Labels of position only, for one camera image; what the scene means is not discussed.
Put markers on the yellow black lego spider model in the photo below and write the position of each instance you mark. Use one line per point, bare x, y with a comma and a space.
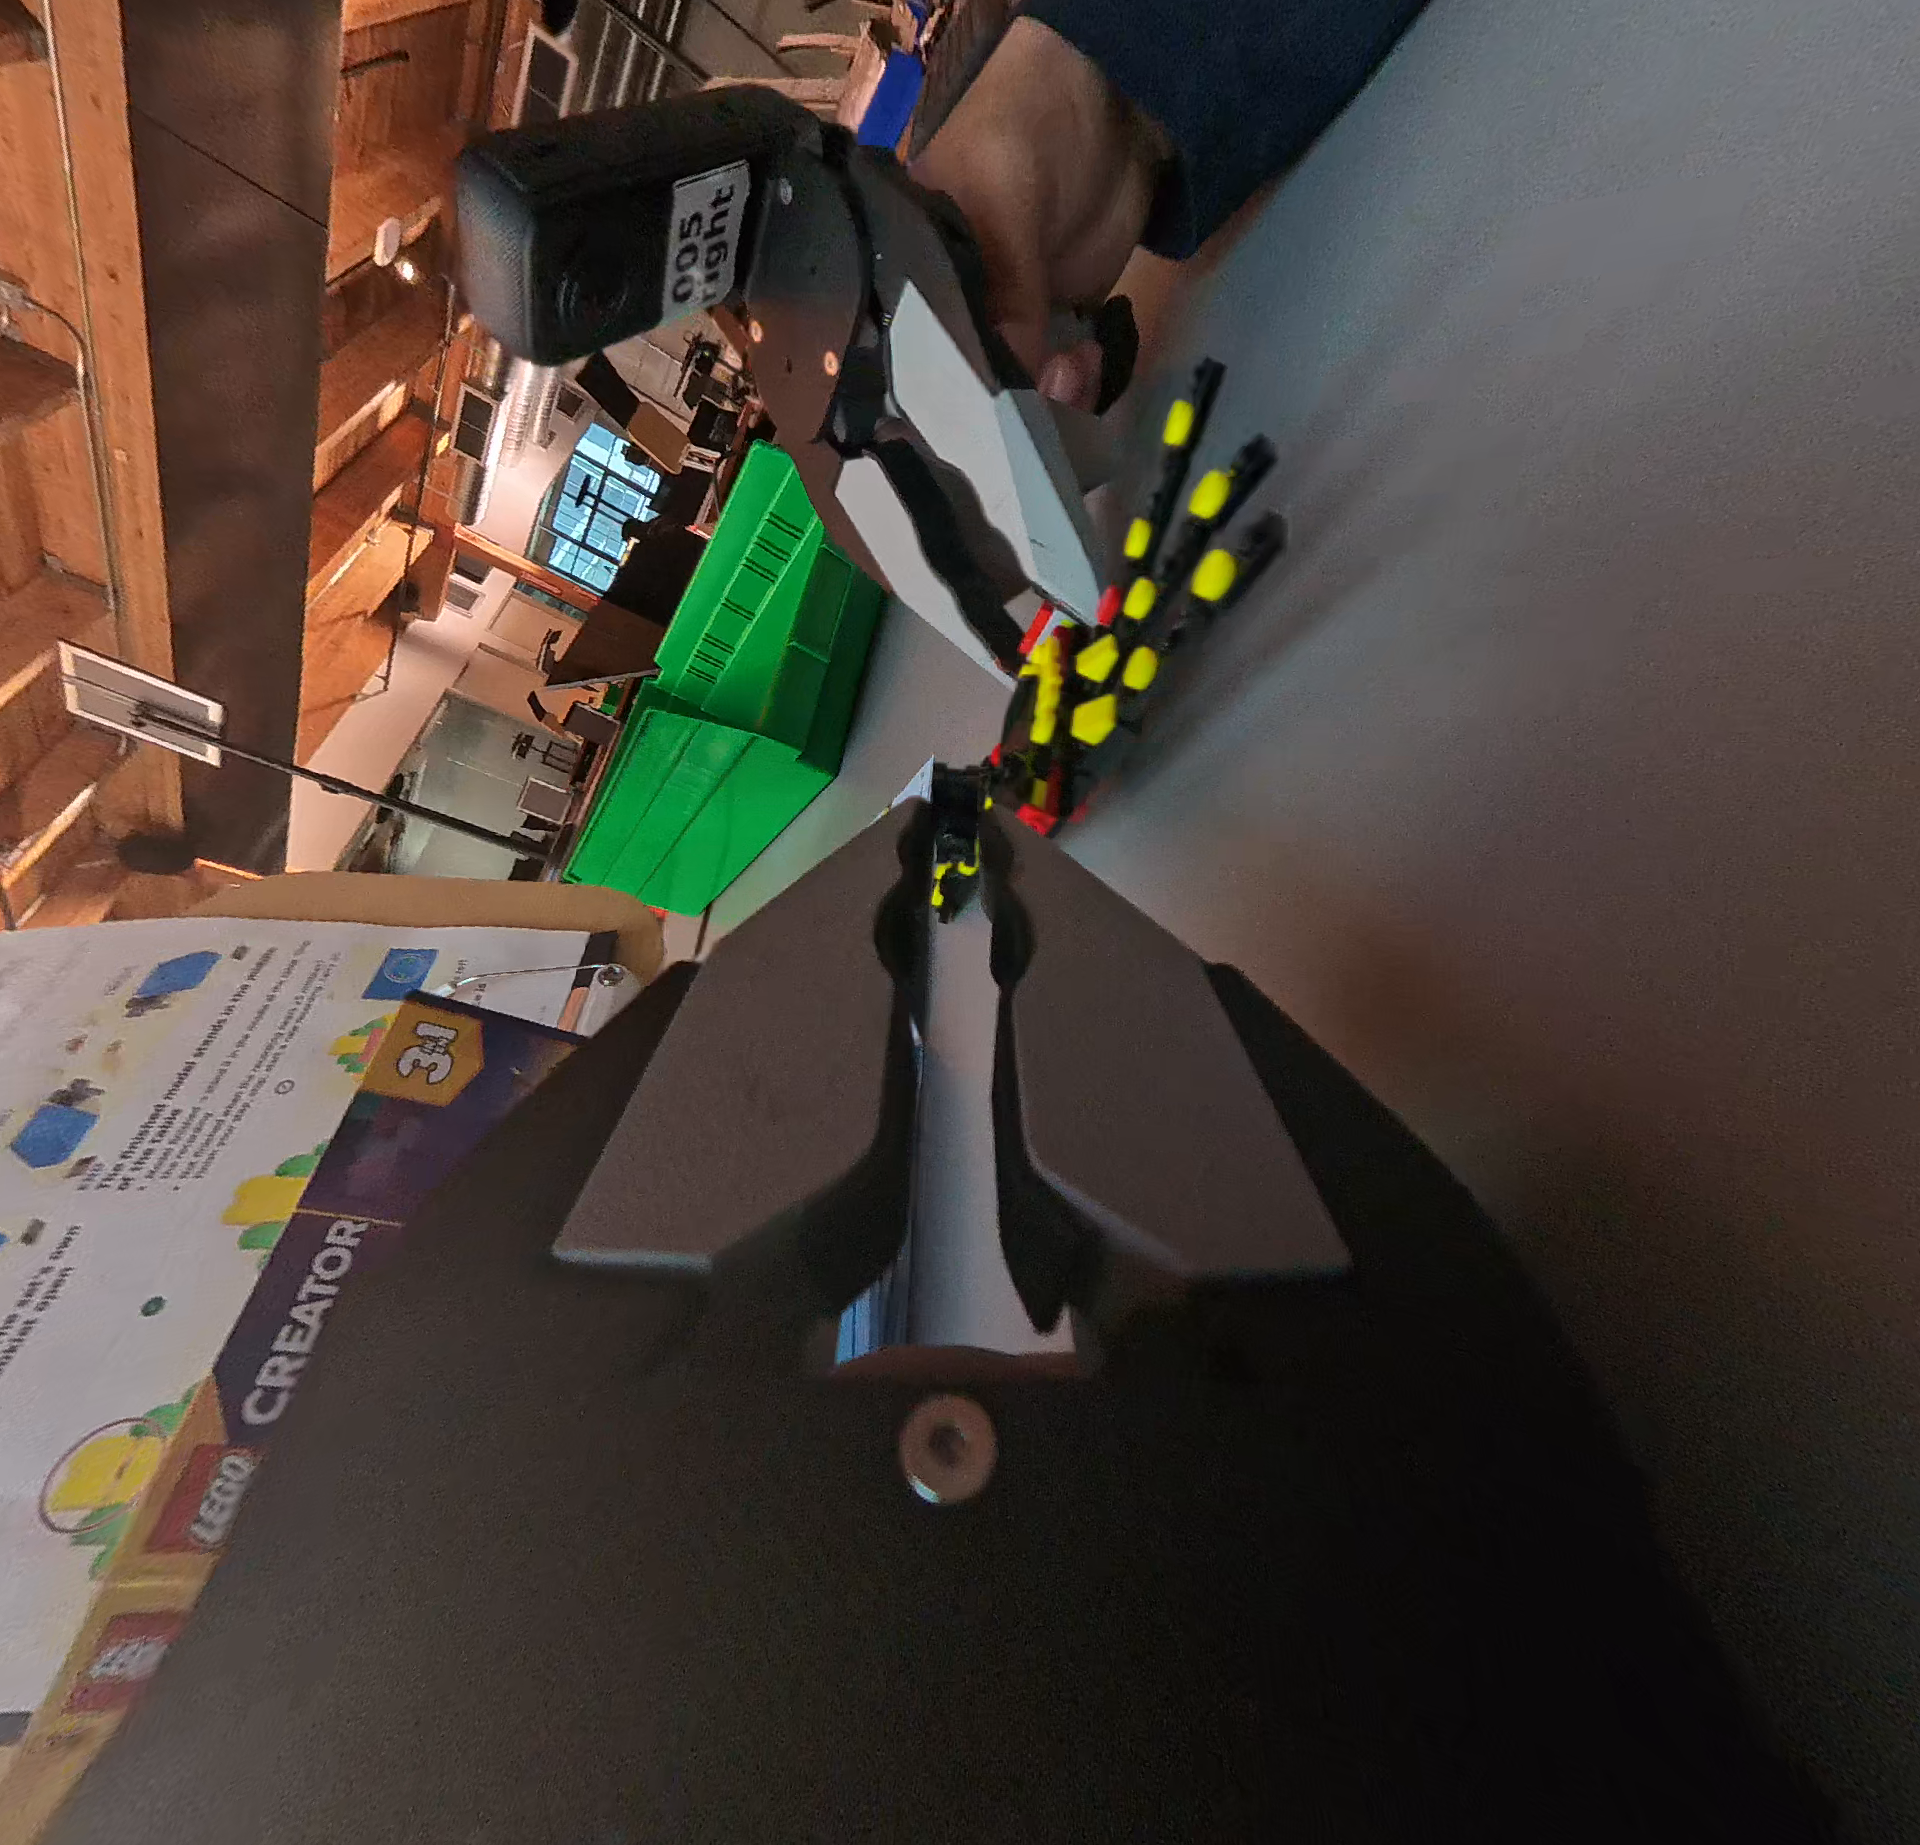
1102, 661

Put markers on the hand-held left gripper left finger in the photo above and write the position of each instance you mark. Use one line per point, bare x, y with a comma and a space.
734, 1112

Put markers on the large paned window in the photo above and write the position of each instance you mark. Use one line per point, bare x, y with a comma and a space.
601, 510

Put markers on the white panel on black stand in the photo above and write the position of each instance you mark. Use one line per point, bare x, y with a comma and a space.
129, 691

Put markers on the person's right hand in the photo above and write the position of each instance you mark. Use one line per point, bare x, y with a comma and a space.
1051, 181

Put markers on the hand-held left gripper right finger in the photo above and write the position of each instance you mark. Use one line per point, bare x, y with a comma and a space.
1154, 1112

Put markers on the person's right forearm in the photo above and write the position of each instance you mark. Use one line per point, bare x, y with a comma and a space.
1275, 45

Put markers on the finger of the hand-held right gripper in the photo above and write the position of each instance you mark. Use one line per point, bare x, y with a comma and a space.
998, 450
900, 541

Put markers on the silver air duct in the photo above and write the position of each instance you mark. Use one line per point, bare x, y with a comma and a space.
481, 429

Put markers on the black lego leg piece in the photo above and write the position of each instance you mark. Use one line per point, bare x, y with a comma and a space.
954, 854

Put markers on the green plastic bin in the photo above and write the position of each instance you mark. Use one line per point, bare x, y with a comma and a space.
764, 584
674, 810

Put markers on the dark wooden post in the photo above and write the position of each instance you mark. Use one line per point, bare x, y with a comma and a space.
224, 374

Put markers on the purple lego set box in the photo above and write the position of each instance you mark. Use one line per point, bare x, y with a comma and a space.
330, 1276

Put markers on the printed paper sheet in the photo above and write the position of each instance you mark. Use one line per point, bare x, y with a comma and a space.
151, 1126

